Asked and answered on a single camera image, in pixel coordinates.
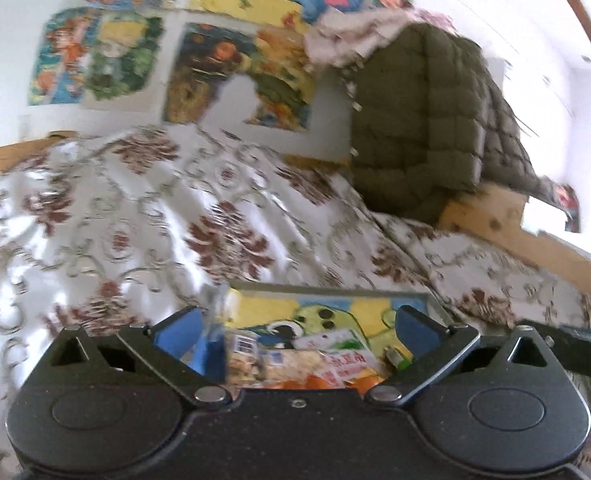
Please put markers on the long clear puffed snack packet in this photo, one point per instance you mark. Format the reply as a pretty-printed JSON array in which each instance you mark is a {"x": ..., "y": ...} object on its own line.
[{"x": 295, "y": 365}]

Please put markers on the olive puffer jacket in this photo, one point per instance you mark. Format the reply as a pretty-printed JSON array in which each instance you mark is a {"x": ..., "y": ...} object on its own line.
[{"x": 415, "y": 135}]

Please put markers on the floral printed blanket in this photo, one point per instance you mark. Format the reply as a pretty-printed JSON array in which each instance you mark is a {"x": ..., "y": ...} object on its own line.
[{"x": 125, "y": 210}]

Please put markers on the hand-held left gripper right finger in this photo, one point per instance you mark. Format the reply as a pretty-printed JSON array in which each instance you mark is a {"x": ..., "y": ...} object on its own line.
[{"x": 415, "y": 332}]

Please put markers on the red orange snack packet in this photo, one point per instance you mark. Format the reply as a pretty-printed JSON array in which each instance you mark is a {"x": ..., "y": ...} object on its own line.
[{"x": 363, "y": 384}]

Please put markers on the yellow cartoon printed sheet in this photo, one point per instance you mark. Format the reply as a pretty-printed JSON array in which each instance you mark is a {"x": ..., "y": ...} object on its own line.
[{"x": 365, "y": 315}]

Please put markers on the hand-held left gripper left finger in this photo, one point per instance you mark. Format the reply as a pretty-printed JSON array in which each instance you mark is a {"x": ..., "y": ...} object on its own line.
[{"x": 180, "y": 332}]

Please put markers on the clear mixed snack packet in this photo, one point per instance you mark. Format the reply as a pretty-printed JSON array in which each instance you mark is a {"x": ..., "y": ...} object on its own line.
[{"x": 245, "y": 360}]

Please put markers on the white red-label snack packet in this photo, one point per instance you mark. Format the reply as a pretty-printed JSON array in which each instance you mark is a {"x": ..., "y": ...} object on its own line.
[{"x": 345, "y": 360}]

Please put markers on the pink floral cloth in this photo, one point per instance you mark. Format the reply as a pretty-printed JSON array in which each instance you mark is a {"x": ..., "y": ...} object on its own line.
[{"x": 345, "y": 35}]

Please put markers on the colourful printed bag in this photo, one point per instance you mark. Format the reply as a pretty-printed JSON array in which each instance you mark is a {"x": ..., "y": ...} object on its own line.
[{"x": 565, "y": 205}]

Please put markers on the wooden bed frame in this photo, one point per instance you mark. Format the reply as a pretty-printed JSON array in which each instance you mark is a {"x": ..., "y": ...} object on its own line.
[{"x": 485, "y": 215}]

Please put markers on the orange-haired figure wall poster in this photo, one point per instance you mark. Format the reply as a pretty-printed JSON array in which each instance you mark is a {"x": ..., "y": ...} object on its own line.
[{"x": 60, "y": 60}]

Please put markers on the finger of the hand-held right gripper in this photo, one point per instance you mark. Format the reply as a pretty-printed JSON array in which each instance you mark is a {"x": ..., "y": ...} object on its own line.
[{"x": 590, "y": 355}]

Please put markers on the blond figure wall poster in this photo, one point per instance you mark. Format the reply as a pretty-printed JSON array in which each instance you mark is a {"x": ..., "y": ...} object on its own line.
[{"x": 120, "y": 55}]

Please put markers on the grey tray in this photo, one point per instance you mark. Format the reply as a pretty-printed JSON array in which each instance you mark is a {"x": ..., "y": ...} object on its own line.
[{"x": 438, "y": 310}]

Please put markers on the green snack packet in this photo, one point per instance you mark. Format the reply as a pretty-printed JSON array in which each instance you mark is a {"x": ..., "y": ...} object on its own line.
[{"x": 400, "y": 360}]

